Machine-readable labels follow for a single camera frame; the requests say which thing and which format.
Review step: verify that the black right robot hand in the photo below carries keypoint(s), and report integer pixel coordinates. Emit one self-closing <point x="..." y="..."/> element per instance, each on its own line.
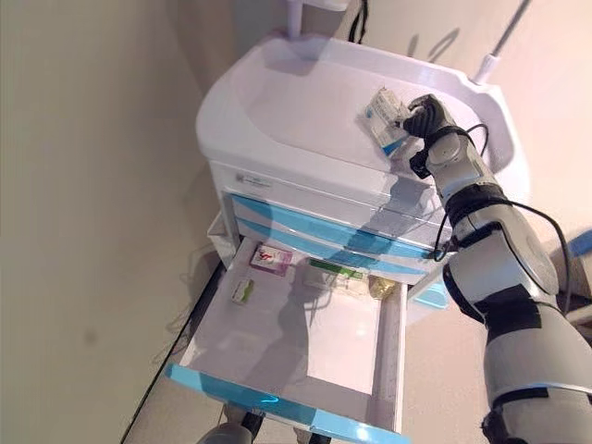
<point x="427" y="118"/>

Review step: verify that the white blue medicine box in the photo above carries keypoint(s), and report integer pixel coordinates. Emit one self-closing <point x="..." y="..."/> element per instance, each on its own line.
<point x="381" y="125"/>

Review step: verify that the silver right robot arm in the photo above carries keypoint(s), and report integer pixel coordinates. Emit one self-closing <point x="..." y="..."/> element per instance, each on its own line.
<point x="509" y="259"/>

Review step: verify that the clear plastic medicine bag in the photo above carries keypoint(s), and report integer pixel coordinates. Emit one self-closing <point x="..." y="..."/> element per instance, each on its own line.
<point x="351" y="287"/>

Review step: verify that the pink white medicine box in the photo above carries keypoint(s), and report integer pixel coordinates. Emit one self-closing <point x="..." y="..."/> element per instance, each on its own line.
<point x="270" y="259"/>

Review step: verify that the small green white medicine box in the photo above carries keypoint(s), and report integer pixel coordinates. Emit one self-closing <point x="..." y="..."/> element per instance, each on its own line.
<point x="242" y="292"/>

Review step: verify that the metal IV pole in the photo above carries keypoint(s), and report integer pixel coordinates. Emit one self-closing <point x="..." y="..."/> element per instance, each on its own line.
<point x="488" y="65"/>

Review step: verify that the white medical cart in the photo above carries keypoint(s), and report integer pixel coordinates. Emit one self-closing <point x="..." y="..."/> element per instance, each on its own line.
<point x="300" y="115"/>

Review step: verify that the yellow pill packet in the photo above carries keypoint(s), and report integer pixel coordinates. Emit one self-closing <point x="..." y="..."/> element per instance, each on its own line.
<point x="380" y="287"/>

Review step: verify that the blue lidded plastic bin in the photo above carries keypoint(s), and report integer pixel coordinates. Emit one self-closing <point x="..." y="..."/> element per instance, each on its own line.
<point x="432" y="296"/>

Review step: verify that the white label sticker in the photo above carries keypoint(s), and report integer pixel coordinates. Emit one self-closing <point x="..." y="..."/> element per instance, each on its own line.
<point x="253" y="179"/>

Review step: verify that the blue bed corner bumper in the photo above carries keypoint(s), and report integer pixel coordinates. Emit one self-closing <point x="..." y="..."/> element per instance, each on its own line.
<point x="583" y="244"/>

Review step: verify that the black baseboard strip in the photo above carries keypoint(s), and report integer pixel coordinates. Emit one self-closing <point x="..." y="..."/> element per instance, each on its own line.
<point x="159" y="393"/>

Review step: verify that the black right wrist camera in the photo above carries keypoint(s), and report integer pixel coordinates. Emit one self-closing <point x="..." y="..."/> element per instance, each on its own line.
<point x="418" y="164"/>

